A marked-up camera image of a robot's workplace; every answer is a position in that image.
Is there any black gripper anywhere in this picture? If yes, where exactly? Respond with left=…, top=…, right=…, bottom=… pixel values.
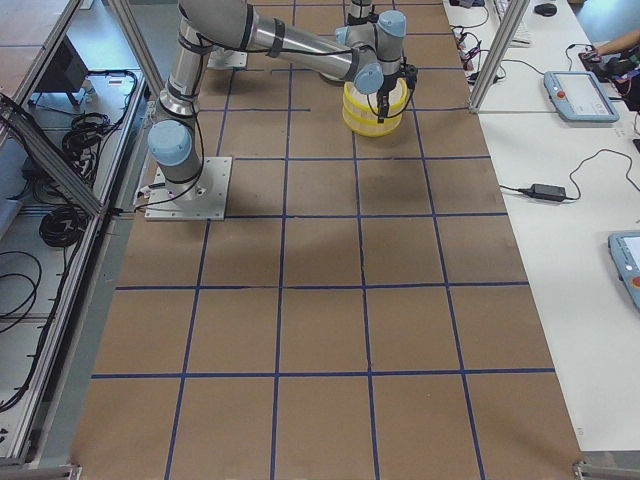
left=376, top=58, right=418, bottom=124

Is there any white keyboard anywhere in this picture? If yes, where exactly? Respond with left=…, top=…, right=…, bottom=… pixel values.
left=493, top=0, right=532, bottom=48

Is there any black computer mouse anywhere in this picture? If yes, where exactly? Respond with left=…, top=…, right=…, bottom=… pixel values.
left=533, top=2, right=557, bottom=17

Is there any black power adapter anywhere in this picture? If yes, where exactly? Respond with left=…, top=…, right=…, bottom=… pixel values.
left=517, top=183, right=568, bottom=202

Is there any teach pendant far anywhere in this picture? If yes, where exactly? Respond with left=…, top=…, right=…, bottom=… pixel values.
left=543, top=71, right=619, bottom=123

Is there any teach pendant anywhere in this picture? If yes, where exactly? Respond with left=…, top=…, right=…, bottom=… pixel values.
left=607, top=230, right=640, bottom=309
left=543, top=71, right=619, bottom=123

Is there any brown paper table mat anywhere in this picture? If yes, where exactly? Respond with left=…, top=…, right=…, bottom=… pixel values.
left=71, top=1, right=580, bottom=479

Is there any teach pendant near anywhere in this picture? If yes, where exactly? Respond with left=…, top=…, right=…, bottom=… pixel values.
left=607, top=230, right=640, bottom=309

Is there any aluminium frame post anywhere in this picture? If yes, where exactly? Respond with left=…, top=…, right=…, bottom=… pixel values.
left=468, top=25, right=511, bottom=113

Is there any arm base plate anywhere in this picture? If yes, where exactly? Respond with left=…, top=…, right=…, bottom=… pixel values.
left=144, top=157, right=232, bottom=221
left=207, top=46, right=248, bottom=70

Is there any black cable coil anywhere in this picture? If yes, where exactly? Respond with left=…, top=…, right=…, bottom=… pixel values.
left=38, top=204, right=86, bottom=250

